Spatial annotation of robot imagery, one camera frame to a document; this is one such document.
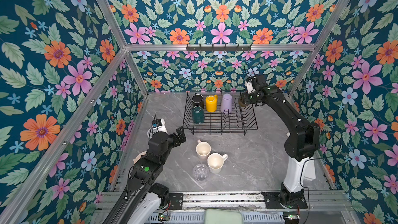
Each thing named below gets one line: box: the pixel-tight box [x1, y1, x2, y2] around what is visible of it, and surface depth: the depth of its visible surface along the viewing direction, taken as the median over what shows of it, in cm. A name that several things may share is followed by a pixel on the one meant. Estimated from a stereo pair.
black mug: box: [191, 93, 204, 109], surface depth 103 cm
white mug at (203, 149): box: [195, 139, 212, 163], surface depth 84 cm
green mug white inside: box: [192, 105, 205, 124], surface depth 97 cm
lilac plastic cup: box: [220, 93, 233, 115], surface depth 101 cm
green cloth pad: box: [204, 208, 244, 224], surface depth 68 cm
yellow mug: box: [205, 94, 219, 113], surface depth 103 cm
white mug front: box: [207, 152, 229, 174], surface depth 80 cm
